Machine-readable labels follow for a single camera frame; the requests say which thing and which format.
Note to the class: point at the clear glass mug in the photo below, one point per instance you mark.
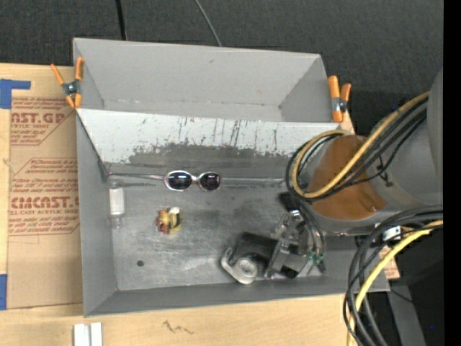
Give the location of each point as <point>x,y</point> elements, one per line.
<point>245,269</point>

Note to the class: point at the brown cardboard board, red print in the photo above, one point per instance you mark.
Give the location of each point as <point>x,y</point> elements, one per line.
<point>43,193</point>

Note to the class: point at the black cylinder on white bracket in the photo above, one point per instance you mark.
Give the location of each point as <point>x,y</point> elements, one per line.
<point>288,201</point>

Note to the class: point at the clear plastic bottle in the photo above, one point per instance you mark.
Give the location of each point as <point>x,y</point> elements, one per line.
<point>116,202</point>

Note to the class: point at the yellow, red and white toy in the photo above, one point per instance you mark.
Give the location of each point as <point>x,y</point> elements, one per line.
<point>169,221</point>

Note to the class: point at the black rectangular object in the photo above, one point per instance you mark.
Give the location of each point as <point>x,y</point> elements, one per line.
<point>254,245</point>

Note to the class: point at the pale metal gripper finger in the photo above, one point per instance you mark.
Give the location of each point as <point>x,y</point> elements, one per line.
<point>278,263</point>
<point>302,265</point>

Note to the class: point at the grey metal bin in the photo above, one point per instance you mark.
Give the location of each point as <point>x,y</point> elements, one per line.
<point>201,236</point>

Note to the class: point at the silver sunglasses with dark lenses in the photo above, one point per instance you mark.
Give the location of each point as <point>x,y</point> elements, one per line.
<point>192,181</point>

